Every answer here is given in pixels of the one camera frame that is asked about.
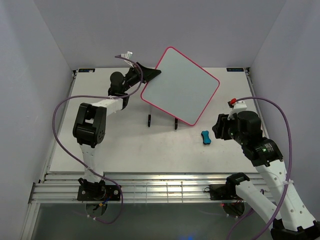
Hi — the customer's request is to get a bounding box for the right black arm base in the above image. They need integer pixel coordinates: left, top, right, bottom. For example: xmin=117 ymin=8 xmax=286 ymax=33
xmin=203 ymin=184 xmax=234 ymax=201

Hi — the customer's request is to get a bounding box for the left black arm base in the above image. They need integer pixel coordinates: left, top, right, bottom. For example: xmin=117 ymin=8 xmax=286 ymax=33
xmin=77 ymin=178 xmax=121 ymax=202

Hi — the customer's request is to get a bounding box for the black metal whiteboard stand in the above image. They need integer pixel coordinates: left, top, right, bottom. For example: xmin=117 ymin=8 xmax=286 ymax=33
xmin=147 ymin=104 xmax=178 ymax=131

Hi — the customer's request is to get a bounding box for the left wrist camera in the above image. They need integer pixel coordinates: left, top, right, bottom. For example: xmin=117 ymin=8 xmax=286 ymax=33
xmin=120 ymin=51 xmax=134 ymax=67

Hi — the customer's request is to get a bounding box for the aluminium frame rail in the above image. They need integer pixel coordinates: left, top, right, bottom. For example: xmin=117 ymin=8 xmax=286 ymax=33
xmin=29 ymin=173 xmax=229 ymax=204

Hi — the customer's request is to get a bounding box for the right blue table label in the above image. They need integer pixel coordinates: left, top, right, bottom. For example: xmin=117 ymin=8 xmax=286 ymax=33
xmin=226 ymin=67 xmax=245 ymax=72

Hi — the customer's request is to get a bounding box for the blue table label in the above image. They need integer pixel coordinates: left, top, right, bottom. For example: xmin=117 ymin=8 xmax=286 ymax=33
xmin=226 ymin=67 xmax=245 ymax=72
xmin=78 ymin=68 xmax=96 ymax=73

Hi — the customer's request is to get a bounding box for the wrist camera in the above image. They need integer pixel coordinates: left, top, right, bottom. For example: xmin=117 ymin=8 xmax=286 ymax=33
xmin=120 ymin=51 xmax=134 ymax=67
xmin=227 ymin=98 xmax=247 ymax=121

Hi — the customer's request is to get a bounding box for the left blue table label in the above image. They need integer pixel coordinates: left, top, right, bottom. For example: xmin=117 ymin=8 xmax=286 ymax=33
xmin=78 ymin=68 xmax=96 ymax=73

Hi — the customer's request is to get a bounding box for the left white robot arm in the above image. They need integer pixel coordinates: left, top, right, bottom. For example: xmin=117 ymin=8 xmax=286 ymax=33
xmin=72 ymin=63 xmax=162 ymax=200

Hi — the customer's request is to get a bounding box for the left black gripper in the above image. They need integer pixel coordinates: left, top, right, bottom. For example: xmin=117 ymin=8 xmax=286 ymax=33
xmin=122 ymin=62 xmax=161 ymax=93

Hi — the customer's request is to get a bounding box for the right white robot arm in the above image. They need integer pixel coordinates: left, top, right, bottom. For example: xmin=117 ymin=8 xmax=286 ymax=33
xmin=212 ymin=110 xmax=320 ymax=240

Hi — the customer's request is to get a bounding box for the blue whiteboard eraser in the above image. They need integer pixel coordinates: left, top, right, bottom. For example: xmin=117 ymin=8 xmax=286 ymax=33
xmin=201 ymin=130 xmax=212 ymax=145

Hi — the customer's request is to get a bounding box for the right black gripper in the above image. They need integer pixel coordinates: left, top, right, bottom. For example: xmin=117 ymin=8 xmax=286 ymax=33
xmin=211 ymin=113 xmax=247 ymax=146

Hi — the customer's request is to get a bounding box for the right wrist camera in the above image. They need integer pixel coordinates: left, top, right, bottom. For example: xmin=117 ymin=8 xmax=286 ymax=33
xmin=227 ymin=98 xmax=247 ymax=121

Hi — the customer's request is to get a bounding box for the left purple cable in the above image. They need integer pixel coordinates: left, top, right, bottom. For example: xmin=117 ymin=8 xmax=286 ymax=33
xmin=52 ymin=55 xmax=145 ymax=225

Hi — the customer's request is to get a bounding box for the pink framed whiteboard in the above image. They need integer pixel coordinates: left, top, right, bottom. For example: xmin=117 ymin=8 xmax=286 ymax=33
xmin=140 ymin=46 xmax=220 ymax=126

